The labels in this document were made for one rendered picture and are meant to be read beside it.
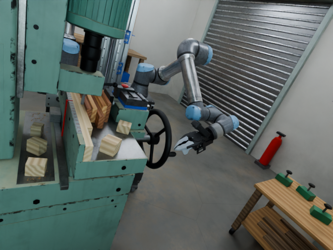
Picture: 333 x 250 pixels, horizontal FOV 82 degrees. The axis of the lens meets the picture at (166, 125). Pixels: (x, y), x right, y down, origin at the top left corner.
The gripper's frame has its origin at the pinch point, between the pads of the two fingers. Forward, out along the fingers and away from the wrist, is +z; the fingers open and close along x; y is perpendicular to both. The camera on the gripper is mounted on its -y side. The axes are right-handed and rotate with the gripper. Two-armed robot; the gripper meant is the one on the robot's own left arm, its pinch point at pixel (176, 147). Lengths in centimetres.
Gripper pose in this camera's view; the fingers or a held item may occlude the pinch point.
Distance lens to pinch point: 87.6
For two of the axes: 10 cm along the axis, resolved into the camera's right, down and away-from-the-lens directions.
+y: 1.3, 7.8, 6.2
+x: -4.8, -5.0, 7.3
